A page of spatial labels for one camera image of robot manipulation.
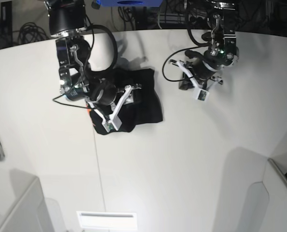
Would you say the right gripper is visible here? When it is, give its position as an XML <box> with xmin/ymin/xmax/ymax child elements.
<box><xmin>86</xmin><ymin>81</ymin><xmax>142</xmax><ymax>121</ymax></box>

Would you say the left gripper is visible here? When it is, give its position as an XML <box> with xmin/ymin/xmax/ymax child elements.
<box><xmin>178</xmin><ymin>58</ymin><xmax>223</xmax><ymax>90</ymax></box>

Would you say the black T-shirt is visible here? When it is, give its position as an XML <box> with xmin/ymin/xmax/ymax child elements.
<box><xmin>86</xmin><ymin>68</ymin><xmax>163</xmax><ymax>135</ymax></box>

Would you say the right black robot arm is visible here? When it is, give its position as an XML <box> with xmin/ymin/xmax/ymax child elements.
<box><xmin>44</xmin><ymin>0</ymin><xmax>141</xmax><ymax>116</ymax></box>

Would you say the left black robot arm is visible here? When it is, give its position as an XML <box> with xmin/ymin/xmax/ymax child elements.
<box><xmin>165</xmin><ymin>0</ymin><xmax>239</xmax><ymax>90</ymax></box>

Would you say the white power strip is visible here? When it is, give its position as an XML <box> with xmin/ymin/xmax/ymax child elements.
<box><xmin>156</xmin><ymin>12</ymin><xmax>207</xmax><ymax>26</ymax></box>

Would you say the blue box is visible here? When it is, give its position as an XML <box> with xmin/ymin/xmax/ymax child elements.
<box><xmin>97</xmin><ymin>0</ymin><xmax>163</xmax><ymax>7</ymax></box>

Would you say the white slotted tray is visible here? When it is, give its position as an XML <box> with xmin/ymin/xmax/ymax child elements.
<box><xmin>76</xmin><ymin>211</ymin><xmax>138</xmax><ymax>231</ymax></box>

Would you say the black panel on floor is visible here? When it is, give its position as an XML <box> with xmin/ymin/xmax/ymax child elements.
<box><xmin>0</xmin><ymin>0</ymin><xmax>13</xmax><ymax>37</ymax></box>

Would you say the white table divider panel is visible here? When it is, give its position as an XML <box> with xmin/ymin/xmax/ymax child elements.
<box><xmin>0</xmin><ymin>177</ymin><xmax>55</xmax><ymax>232</ymax></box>

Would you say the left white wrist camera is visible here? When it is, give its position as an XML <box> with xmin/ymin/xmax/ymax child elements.
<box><xmin>193</xmin><ymin>88</ymin><xmax>209</xmax><ymax>102</ymax></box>

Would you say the coiled black cable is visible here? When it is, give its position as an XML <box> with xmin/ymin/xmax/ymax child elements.
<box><xmin>16</xmin><ymin>21</ymin><xmax>49</xmax><ymax>45</ymax></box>

